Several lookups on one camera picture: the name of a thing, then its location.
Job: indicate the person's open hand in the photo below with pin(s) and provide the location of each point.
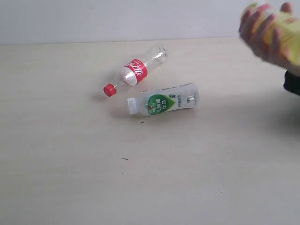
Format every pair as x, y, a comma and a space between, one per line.
274, 53

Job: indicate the yellow juice bottle red cap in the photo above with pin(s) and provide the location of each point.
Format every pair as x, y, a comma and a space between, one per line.
287, 24

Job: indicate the clear bottle green label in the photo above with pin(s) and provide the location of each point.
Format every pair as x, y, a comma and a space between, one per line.
154, 102

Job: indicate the black sleeved forearm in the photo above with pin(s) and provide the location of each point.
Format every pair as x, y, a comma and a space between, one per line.
292, 83

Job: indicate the clear cola bottle red label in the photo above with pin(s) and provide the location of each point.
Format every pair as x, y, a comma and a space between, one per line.
137, 70

